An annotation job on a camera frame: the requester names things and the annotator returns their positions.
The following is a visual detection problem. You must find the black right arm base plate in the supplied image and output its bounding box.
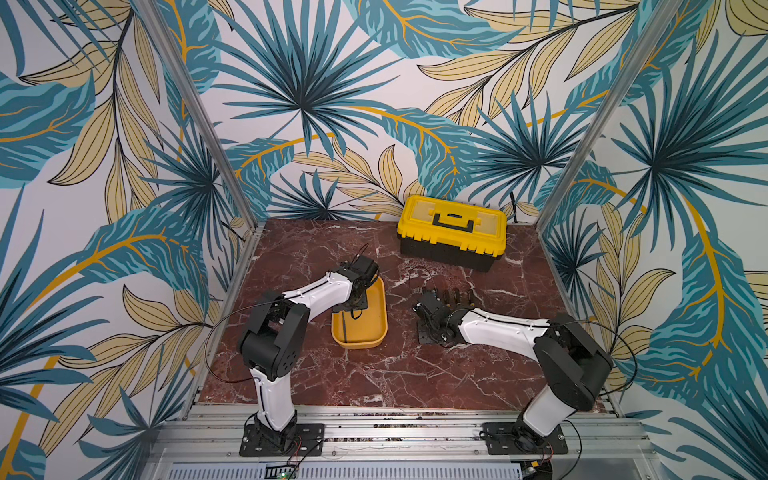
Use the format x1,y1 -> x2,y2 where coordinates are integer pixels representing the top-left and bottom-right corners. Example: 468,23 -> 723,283
479,422 -> 569,456

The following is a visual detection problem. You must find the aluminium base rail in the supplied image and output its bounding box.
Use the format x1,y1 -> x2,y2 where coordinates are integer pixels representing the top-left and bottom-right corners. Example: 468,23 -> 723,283
140,405 -> 662,479

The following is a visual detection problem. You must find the aluminium corner post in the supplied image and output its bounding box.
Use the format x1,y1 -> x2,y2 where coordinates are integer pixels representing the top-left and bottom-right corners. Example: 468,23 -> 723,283
535,0 -> 682,234
134,0 -> 258,232

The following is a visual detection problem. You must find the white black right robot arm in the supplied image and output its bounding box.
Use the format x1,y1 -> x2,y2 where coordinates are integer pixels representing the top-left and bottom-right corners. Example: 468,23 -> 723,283
413,290 -> 614,453

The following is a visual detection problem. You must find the yellow and black toolbox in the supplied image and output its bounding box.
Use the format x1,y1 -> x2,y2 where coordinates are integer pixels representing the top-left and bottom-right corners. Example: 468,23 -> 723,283
397,195 -> 507,273

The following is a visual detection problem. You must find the right aluminium corner post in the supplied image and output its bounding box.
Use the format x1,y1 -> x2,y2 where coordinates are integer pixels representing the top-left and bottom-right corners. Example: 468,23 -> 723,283
535,0 -> 682,234

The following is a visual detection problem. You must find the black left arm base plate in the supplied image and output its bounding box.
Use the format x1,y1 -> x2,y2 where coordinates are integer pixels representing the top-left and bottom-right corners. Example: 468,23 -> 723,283
239,422 -> 325,458

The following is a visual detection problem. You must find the left aluminium corner post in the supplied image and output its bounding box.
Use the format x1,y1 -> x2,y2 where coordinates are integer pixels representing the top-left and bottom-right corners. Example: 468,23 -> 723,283
134,0 -> 258,232

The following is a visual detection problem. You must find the yellow plastic storage tray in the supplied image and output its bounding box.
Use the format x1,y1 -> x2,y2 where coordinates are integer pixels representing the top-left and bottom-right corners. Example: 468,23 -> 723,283
331,278 -> 388,349

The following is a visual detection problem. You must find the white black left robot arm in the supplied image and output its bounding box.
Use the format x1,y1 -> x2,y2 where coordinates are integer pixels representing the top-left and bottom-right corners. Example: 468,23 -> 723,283
238,255 -> 388,452

